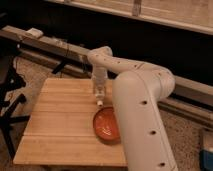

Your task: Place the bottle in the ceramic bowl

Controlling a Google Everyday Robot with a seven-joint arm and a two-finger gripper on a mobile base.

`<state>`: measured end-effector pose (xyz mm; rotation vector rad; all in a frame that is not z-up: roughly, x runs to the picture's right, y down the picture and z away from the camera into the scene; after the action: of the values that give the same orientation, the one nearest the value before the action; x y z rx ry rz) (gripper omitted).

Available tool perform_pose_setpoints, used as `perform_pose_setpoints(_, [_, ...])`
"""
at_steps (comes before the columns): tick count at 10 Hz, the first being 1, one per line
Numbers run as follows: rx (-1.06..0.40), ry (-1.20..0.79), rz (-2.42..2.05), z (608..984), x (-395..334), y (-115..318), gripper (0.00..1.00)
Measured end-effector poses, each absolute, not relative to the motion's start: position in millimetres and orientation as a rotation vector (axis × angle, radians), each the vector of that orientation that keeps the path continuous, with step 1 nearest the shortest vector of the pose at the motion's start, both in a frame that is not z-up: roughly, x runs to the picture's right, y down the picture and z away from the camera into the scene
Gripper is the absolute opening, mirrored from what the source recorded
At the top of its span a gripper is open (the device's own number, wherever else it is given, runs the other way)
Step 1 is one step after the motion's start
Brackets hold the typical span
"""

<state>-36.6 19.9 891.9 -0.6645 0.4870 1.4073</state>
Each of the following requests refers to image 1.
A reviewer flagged long metal rail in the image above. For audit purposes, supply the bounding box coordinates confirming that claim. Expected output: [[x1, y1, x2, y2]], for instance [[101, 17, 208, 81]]
[[0, 26, 213, 127]]

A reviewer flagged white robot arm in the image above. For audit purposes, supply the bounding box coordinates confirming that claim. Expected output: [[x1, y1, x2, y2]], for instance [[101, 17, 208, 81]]
[[87, 46, 178, 171]]

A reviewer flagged black tripod stand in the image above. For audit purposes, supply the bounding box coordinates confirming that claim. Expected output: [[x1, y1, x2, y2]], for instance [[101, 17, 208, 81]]
[[0, 53, 30, 159]]

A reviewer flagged orange ceramic bowl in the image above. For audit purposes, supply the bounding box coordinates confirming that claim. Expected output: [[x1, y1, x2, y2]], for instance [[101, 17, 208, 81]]
[[93, 107, 120, 145]]

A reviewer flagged white plastic bottle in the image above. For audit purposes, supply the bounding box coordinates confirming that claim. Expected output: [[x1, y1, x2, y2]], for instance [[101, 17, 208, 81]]
[[94, 83, 106, 107]]

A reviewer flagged white box on rail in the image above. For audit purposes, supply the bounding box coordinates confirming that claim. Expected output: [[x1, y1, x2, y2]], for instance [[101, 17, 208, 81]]
[[26, 28, 43, 38]]

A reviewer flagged blue container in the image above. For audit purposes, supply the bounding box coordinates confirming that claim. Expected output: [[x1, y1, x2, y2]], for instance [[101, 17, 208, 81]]
[[199, 128, 213, 171]]

